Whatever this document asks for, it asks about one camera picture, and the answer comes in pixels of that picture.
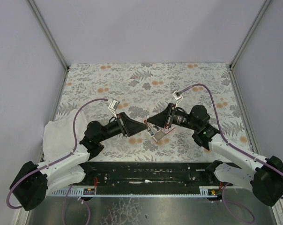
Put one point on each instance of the white cable duct strip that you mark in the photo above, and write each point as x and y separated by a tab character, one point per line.
75	192

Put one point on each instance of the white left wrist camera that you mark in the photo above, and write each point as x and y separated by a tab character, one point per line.
113	105

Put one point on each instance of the left aluminium frame post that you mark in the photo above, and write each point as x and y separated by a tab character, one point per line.
45	29

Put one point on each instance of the white cloth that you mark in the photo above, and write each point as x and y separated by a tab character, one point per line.
59	135

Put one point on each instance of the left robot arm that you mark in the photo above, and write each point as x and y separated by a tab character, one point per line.
36	181

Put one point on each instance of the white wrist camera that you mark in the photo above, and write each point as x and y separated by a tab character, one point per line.
113	105
178	97

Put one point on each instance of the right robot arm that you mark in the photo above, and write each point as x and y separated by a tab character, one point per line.
261	175

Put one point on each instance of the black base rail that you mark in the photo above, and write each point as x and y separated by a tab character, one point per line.
148	178

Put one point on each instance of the right aluminium frame post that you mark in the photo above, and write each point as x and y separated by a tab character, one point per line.
250	32

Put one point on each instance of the floral patterned table mat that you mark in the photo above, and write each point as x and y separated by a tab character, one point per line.
145	89

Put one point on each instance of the red white staple box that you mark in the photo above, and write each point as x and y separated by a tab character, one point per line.
163	132

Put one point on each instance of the aluminium frame post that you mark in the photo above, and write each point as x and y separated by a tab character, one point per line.
250	32
45	29

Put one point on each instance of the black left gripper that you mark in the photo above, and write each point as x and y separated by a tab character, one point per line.
122	125

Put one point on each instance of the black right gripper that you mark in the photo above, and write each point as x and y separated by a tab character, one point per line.
170	117

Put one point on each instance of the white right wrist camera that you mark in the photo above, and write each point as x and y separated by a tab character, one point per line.
178	97

